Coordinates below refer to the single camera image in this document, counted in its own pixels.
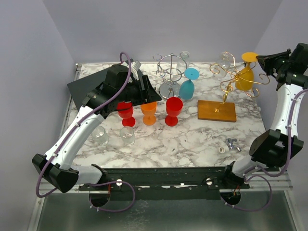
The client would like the purple cable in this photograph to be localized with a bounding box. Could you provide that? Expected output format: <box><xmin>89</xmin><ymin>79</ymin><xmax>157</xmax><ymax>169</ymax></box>
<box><xmin>223</xmin><ymin>88</ymin><xmax>308</xmax><ymax>212</ymax></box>
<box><xmin>35</xmin><ymin>51</ymin><xmax>136</xmax><ymax>214</ymax></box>

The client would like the orange wine glass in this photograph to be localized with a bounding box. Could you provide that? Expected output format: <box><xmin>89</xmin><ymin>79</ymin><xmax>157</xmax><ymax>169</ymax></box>
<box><xmin>141</xmin><ymin>102</ymin><xmax>157</xmax><ymax>126</ymax></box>

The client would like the chrome faucet tap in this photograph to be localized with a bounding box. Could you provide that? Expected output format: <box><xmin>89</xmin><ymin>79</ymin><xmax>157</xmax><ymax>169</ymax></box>
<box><xmin>226</xmin><ymin>138</ymin><xmax>242</xmax><ymax>152</ymax></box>

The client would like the red wine glass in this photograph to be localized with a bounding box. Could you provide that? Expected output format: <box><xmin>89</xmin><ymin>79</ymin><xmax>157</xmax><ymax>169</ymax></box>
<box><xmin>165</xmin><ymin>97</ymin><xmax>183</xmax><ymax>127</ymax></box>
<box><xmin>117</xmin><ymin>102</ymin><xmax>136</xmax><ymax>127</ymax></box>

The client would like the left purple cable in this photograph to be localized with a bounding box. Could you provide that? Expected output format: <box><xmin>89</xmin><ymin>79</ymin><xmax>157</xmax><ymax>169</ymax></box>
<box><xmin>35</xmin><ymin>51</ymin><xmax>136</xmax><ymax>214</ymax></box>

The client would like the blue wine glass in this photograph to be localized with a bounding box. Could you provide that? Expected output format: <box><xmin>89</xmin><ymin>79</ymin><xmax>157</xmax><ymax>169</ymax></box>
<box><xmin>179</xmin><ymin>68</ymin><xmax>200</xmax><ymax>100</ymax></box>

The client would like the clear glass tumbler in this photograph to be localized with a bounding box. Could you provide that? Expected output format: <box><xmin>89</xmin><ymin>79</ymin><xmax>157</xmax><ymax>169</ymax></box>
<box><xmin>91</xmin><ymin>126</ymin><xmax>109</xmax><ymax>145</ymax></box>

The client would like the gold wire glass rack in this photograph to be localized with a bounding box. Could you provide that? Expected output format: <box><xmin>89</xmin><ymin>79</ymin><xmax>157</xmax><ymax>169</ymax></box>
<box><xmin>197</xmin><ymin>53</ymin><xmax>270</xmax><ymax>122</ymax></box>

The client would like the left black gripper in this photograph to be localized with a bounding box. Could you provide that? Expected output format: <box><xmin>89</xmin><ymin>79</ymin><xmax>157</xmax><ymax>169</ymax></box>
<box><xmin>116</xmin><ymin>75</ymin><xmax>161</xmax><ymax>106</ymax></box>

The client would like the clear ribbed wine glass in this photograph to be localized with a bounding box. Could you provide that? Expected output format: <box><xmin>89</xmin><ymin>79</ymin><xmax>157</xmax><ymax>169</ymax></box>
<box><xmin>213</xmin><ymin>51</ymin><xmax>231</xmax><ymax>77</ymax></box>

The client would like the black network switch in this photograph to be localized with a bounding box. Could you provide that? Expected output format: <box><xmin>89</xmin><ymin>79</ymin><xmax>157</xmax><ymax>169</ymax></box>
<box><xmin>67</xmin><ymin>69</ymin><xmax>107</xmax><ymax>111</ymax></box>

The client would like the clear glass on silver rack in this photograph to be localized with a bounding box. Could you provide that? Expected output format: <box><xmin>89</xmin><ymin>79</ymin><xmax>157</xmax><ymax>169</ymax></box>
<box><xmin>177</xmin><ymin>51</ymin><xmax>191</xmax><ymax>73</ymax></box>

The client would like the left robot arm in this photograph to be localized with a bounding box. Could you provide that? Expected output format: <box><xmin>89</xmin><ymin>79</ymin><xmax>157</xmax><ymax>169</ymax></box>
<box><xmin>32</xmin><ymin>64</ymin><xmax>162</xmax><ymax>193</ymax></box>

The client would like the black mounting rail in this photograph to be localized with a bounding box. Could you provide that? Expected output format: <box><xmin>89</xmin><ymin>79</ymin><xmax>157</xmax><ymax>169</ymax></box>
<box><xmin>79</xmin><ymin>167</ymin><xmax>246</xmax><ymax>200</ymax></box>

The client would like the yellow wine glass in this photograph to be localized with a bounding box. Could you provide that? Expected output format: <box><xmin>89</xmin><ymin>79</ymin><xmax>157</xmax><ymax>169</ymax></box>
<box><xmin>235</xmin><ymin>52</ymin><xmax>258</xmax><ymax>91</ymax></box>

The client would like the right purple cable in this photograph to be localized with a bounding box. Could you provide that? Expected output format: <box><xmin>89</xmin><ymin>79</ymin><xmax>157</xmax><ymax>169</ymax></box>
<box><xmin>223</xmin><ymin>88</ymin><xmax>308</xmax><ymax>212</ymax></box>

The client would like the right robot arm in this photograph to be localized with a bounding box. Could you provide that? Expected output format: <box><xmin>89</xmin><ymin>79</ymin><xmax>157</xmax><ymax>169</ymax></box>
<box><xmin>221</xmin><ymin>43</ymin><xmax>308</xmax><ymax>189</ymax></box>

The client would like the silver wire glass rack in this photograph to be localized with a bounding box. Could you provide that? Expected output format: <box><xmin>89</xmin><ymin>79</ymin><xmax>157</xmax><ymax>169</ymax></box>
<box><xmin>152</xmin><ymin>53</ymin><xmax>184</xmax><ymax>101</ymax></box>

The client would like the aluminium frame rail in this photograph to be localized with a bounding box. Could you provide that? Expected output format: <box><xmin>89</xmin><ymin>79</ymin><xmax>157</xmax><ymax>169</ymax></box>
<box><xmin>39</xmin><ymin>182</ymin><xmax>110</xmax><ymax>194</ymax></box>

